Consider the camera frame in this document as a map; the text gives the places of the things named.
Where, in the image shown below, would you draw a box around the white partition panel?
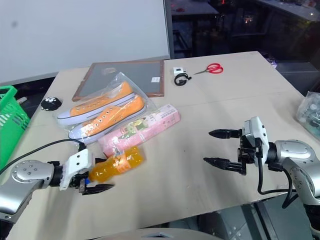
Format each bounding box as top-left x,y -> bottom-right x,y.
0,0 -> 174,84

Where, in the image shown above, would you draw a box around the black coiled cable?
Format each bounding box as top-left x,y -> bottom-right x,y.
173,73 -> 193,87

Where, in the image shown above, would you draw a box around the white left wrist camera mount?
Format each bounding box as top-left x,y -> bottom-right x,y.
59,148 -> 94,192

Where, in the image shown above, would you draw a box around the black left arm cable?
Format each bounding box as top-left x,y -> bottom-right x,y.
0,138 -> 87,176

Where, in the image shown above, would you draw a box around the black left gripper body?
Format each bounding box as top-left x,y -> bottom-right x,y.
69,170 -> 93,194

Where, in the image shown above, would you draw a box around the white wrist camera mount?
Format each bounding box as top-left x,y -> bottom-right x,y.
59,148 -> 94,192
240,116 -> 270,166

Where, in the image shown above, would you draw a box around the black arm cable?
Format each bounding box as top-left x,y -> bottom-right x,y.
256,147 -> 301,210
0,138 -> 87,176

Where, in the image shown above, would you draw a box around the orange sneakers in plastic bag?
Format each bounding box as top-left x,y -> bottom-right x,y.
56,71 -> 161,146

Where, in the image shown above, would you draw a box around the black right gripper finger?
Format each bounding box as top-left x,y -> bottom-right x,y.
203,156 -> 247,176
208,128 -> 243,140

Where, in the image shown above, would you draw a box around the green plastic basket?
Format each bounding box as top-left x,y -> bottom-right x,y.
0,85 -> 32,171

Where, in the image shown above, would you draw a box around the wood-framed blackboard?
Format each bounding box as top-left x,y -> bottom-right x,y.
71,59 -> 166,102

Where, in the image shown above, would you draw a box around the red-handled scissors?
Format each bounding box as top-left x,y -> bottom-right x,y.
193,62 -> 224,76

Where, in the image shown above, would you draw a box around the pink rectangular box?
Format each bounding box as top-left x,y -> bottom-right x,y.
97,104 -> 181,158

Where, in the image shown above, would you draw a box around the orange canvas shoe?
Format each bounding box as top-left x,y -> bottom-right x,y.
56,81 -> 136,126
67,94 -> 147,145

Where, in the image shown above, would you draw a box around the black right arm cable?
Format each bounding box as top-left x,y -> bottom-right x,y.
256,147 -> 301,210

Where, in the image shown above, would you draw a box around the black round paw-print item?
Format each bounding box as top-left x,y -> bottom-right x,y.
40,96 -> 63,112

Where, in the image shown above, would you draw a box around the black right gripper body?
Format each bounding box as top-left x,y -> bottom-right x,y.
236,128 -> 263,176

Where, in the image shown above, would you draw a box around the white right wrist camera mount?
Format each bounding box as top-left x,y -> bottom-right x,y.
240,116 -> 270,166

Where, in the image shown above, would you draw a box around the clear bag of small items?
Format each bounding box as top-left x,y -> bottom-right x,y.
296,91 -> 320,141

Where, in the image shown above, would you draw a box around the orange juice bottle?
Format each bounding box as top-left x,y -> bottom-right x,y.
84,146 -> 147,186

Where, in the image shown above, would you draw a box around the dark background table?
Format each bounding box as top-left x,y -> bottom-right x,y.
171,0 -> 222,60

